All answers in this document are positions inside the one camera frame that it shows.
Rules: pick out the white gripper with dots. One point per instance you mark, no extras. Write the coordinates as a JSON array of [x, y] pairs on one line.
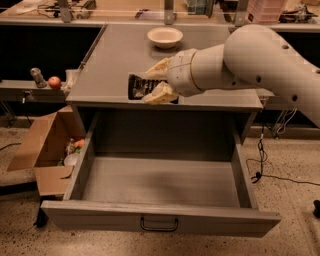
[[180, 74]]

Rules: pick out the dark rxbar chocolate wrapper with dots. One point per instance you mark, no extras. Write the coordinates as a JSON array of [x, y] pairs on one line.
[[139, 87]]

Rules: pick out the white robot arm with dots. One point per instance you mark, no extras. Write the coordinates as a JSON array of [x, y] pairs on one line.
[[253, 56]]

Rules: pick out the grey cabinet counter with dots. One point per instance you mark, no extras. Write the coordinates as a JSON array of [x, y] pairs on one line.
[[124, 48]]

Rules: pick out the grey open drawer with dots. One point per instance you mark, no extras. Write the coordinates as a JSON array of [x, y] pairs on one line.
[[162, 165]]

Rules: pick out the white ceramic bowl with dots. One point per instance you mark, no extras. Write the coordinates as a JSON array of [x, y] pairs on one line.
[[165, 37]]

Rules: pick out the orange item in box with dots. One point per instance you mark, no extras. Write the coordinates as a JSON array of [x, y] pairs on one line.
[[79, 143]]

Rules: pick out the red apple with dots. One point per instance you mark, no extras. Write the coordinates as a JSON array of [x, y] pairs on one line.
[[55, 82]]

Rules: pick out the clear plastic bottle in box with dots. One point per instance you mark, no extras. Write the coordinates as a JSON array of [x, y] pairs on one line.
[[70, 148]]

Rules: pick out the white lid in box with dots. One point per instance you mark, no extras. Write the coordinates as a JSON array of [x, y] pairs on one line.
[[71, 159]]

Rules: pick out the pink storage bin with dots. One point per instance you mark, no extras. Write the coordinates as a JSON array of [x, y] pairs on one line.
[[265, 11]]

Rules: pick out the small grey figurine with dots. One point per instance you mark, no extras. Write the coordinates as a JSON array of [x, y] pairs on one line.
[[38, 78]]

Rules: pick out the brown cardboard box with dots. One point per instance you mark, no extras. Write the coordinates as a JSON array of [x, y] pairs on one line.
[[43, 150]]

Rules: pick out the black drawer handle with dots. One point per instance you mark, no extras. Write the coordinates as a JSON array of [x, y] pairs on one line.
[[149, 225]]

